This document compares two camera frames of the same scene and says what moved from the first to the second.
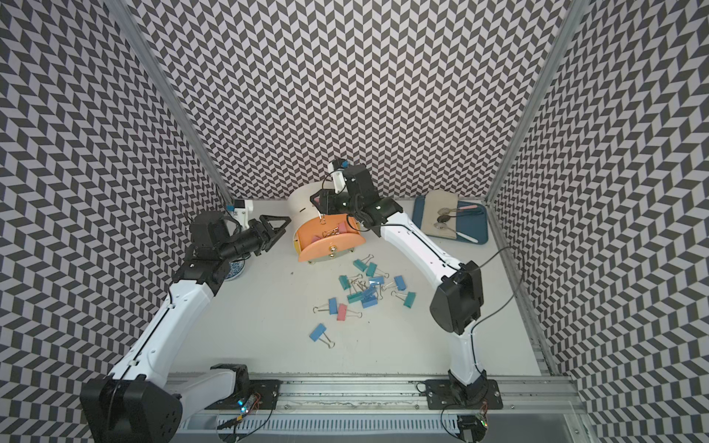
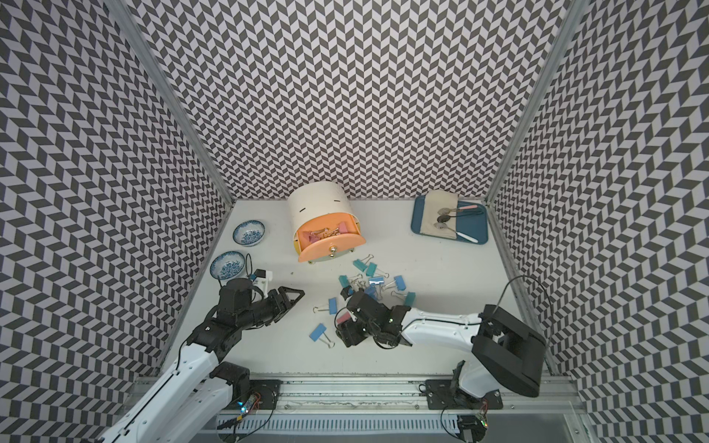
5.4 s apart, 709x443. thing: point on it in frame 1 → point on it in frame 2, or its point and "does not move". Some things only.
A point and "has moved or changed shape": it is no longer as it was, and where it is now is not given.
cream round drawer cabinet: (318, 236) does not move
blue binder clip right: (400, 282) does not move
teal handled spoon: (447, 218) does not move
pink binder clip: (343, 312) has moved or changed shape
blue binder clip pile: (369, 294) does not move
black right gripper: (327, 201) → (348, 333)
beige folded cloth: (435, 200) does not move
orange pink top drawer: (327, 234) does not move
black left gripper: (262, 234) → (282, 308)
